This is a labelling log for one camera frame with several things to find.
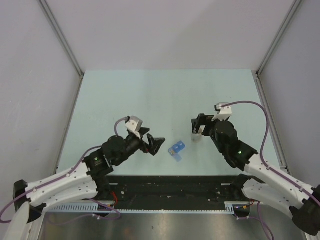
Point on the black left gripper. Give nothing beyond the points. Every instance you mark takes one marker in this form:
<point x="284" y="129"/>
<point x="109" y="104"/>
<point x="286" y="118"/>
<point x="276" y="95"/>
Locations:
<point x="153" y="145"/>

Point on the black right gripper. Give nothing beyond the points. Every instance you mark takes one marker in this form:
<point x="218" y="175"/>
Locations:
<point x="202" y="120"/>

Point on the clear glass pill bottle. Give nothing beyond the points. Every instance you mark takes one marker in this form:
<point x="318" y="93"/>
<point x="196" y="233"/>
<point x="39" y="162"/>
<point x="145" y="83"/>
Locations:
<point x="197" y="136"/>

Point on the blue plastic pill organizer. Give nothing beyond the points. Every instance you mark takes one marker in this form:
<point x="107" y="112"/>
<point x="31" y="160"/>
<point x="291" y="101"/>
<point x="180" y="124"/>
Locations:
<point x="175" y="150"/>

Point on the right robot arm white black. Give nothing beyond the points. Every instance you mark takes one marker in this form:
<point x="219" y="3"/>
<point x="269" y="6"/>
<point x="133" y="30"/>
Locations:
<point x="260" y="180"/>

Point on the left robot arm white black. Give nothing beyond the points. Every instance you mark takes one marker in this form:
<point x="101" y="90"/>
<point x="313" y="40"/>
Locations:
<point x="87" y="179"/>

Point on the grey aluminium corner profile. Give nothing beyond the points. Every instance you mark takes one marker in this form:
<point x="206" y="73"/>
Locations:
<point x="294" y="8"/>

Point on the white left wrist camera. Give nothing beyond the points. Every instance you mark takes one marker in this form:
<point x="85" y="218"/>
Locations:
<point x="133" y="125"/>

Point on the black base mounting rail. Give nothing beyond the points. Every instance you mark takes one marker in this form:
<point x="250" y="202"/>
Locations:
<point x="172" y="193"/>

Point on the left aluminium frame profile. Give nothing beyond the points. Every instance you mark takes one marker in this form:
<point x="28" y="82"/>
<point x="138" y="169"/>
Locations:
<point x="52" y="20"/>

